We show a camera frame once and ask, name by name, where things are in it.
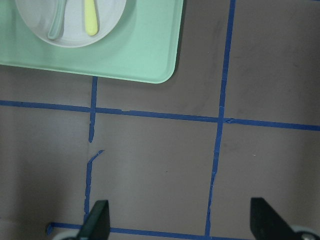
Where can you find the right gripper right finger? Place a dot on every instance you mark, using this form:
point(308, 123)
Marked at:
point(267, 224)

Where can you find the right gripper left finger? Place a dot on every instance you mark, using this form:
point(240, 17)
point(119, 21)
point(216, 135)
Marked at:
point(97, 224)

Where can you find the yellow plastic fork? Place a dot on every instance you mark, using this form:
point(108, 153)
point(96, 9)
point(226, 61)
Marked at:
point(90, 17)

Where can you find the white round plate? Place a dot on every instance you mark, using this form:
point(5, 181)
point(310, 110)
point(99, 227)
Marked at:
point(39, 14)

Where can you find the light green tray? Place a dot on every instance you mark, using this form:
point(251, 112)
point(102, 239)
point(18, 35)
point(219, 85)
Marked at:
point(142, 47)

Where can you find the grey-green spoon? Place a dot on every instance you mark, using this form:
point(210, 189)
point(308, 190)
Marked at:
point(58, 20)

